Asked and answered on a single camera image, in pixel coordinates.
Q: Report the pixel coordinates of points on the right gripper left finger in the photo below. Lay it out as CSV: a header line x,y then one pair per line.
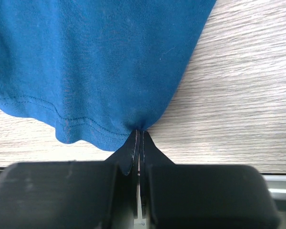
x,y
72,194

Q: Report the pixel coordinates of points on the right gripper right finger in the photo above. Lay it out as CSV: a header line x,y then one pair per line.
x,y
176,196

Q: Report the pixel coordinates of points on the dark blue t shirt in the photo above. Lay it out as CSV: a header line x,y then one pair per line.
x,y
95,69

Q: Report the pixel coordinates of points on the aluminium frame rail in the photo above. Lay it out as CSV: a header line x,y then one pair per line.
x,y
276,185

